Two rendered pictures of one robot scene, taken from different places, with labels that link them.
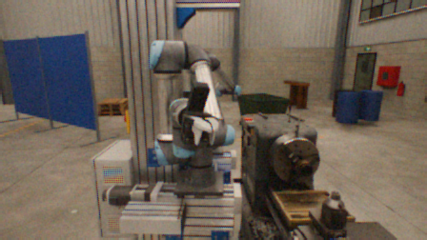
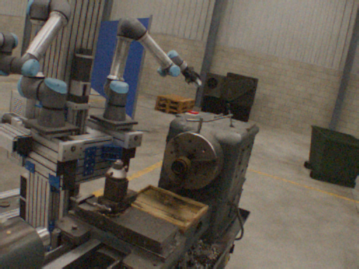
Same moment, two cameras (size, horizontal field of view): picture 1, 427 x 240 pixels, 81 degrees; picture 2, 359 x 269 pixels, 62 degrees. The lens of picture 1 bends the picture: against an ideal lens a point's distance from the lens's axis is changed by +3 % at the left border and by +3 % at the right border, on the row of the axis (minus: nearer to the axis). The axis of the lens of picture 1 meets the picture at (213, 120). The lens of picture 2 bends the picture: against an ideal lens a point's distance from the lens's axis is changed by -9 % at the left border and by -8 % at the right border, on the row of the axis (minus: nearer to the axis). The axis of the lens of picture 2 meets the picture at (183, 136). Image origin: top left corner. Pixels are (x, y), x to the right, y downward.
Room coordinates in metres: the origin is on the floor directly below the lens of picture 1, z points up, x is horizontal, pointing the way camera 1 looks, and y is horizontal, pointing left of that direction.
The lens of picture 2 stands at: (0.00, -1.25, 1.60)
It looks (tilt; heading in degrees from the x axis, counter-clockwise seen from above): 13 degrees down; 26
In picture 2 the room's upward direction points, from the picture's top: 11 degrees clockwise
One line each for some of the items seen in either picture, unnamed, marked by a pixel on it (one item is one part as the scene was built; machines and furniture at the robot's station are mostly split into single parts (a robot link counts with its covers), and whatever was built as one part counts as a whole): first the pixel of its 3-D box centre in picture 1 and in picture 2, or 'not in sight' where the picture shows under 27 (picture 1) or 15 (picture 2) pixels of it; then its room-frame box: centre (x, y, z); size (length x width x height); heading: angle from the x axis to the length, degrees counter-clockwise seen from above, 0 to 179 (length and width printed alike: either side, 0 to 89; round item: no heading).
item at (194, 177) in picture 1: (200, 170); (52, 114); (1.10, 0.06, 1.21); 0.15 x 0.15 x 0.10
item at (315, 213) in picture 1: (328, 226); (116, 201); (0.99, -0.52, 0.99); 0.20 x 0.10 x 0.05; 5
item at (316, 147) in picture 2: (260, 111); (334, 156); (6.62, -1.30, 0.43); 1.34 x 0.94 x 0.85; 18
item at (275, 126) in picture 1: (273, 143); (212, 149); (1.98, -0.50, 1.06); 0.59 x 0.48 x 0.39; 5
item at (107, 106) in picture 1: (114, 106); (175, 104); (8.68, 3.51, 0.22); 1.25 x 0.86 x 0.44; 9
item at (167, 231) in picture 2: (344, 239); (123, 218); (0.97, -0.58, 0.95); 0.43 x 0.17 x 0.05; 95
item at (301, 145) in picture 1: (294, 158); (192, 160); (1.58, -0.55, 1.08); 0.32 x 0.09 x 0.32; 95
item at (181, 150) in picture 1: (188, 139); (5, 63); (0.81, 0.09, 1.46); 0.11 x 0.08 x 0.11; 109
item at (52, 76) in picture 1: (45, 84); (112, 64); (6.40, 4.28, 1.18); 4.12 x 0.80 x 2.35; 57
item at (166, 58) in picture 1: (170, 106); (38, 48); (1.06, 0.19, 1.54); 0.15 x 0.12 x 0.55; 109
